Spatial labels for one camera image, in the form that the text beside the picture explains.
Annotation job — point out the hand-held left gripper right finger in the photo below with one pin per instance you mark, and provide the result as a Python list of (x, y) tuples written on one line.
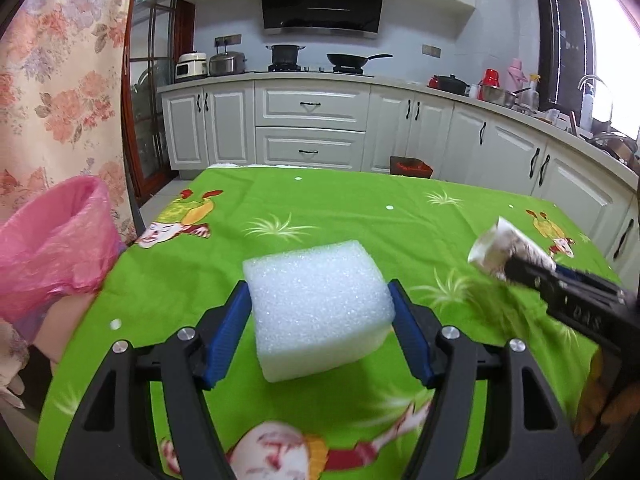
[(410, 335)]

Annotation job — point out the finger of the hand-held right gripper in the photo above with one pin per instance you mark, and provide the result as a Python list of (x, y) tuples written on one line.
[(590, 280), (530, 272)]

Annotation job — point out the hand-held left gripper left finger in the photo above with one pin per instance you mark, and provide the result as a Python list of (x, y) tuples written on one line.
[(225, 340)]

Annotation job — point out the white paper cup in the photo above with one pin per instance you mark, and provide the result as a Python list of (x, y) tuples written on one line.
[(492, 252)]

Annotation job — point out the white foam block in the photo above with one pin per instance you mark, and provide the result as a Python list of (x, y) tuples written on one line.
[(315, 300)]

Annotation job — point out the bin with pink bag liner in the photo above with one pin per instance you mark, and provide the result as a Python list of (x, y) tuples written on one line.
[(50, 240)]

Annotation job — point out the person's right hand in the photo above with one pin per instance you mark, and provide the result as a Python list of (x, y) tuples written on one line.
[(592, 405)]

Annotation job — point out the steel pan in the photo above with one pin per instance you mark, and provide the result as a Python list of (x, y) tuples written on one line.
[(617, 147)]

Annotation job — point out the red floor bin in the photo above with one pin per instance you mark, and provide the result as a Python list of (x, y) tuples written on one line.
[(411, 166)]

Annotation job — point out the green printed tablecloth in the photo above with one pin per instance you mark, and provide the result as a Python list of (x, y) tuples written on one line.
[(325, 200)]

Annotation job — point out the white soap bottle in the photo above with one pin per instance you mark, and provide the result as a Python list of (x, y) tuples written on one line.
[(586, 110)]

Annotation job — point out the spray bottle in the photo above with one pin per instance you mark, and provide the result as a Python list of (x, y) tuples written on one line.
[(534, 95)]

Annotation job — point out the steel bowl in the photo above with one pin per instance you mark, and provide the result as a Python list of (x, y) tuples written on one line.
[(497, 95)]

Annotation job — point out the red kettle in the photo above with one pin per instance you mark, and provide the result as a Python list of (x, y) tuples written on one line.
[(491, 78)]

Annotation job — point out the pink thermos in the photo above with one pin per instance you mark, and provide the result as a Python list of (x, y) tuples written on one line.
[(516, 72)]

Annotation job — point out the chrome faucet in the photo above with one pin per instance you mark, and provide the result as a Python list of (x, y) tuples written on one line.
[(592, 78)]

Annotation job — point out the black casserole pot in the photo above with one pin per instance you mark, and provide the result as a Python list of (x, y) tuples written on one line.
[(449, 85)]

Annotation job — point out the white cabinet drawer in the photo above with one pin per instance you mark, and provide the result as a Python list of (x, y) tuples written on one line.
[(310, 150), (310, 106)]

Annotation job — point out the white lower kitchen cabinets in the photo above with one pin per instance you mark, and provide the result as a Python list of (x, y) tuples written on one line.
[(225, 125)]

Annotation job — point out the dark framed window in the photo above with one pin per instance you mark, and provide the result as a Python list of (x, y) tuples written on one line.
[(560, 35)]

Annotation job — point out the wooden glass door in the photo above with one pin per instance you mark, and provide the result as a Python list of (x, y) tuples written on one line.
[(150, 110)]

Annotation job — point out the white rice cooker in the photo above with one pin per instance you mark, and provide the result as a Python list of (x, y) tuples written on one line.
[(191, 67)]

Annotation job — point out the silver rice cooker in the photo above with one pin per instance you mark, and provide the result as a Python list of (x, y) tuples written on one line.
[(227, 62)]

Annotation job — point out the gas stove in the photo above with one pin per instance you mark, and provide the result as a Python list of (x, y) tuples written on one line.
[(320, 70)]

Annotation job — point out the black frying pan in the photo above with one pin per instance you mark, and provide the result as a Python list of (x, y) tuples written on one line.
[(347, 60)]

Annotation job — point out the black cooking pot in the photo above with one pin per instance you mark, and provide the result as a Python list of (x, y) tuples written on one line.
[(285, 55)]

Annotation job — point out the floral curtain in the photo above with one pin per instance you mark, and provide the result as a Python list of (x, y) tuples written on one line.
[(60, 85)]

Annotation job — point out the wall socket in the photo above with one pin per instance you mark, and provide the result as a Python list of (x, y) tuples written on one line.
[(227, 39), (431, 50)]

